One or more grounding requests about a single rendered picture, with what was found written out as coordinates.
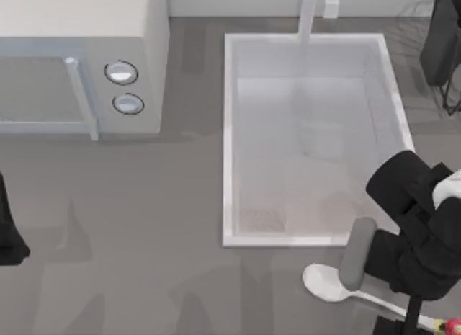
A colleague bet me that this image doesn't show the white spoon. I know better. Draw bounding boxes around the white spoon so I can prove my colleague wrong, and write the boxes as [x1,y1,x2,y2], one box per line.
[301,263,444,331]

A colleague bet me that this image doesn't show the black frame stand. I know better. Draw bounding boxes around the black frame stand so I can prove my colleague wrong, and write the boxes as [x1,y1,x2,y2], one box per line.
[420,0,461,117]

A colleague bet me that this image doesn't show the red and yellow small object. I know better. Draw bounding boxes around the red and yellow small object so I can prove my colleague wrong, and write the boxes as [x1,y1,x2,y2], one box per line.
[434,318,461,335]

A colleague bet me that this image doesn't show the glass microwave door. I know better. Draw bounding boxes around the glass microwave door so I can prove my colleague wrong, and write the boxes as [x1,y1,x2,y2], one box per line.
[0,55,91,135]

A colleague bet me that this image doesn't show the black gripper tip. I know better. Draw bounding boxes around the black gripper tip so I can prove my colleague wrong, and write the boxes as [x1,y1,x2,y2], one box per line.
[0,172,32,268]

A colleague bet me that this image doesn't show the white sink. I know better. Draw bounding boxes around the white sink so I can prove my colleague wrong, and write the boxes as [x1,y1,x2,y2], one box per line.
[221,32,416,249]

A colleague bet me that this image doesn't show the pale microwave door handle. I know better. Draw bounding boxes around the pale microwave door handle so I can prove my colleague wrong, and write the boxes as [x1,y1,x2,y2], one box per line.
[63,55,100,142]

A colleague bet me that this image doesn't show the pale microwave oven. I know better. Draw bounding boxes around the pale microwave oven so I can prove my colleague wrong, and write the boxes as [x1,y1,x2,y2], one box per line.
[0,0,171,142]

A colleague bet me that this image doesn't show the large round microwave knob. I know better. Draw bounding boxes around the large round microwave knob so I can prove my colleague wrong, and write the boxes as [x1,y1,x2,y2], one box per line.
[103,59,140,86]

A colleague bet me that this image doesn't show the tall white tap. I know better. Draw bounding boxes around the tall white tap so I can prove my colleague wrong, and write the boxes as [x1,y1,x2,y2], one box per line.
[297,0,338,45]

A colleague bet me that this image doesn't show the small white wall box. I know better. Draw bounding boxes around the small white wall box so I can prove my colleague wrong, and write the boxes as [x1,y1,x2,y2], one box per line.
[323,0,340,19]

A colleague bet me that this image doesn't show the small round microwave knob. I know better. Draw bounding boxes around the small round microwave knob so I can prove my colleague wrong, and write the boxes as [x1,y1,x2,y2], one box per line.
[112,92,146,116]

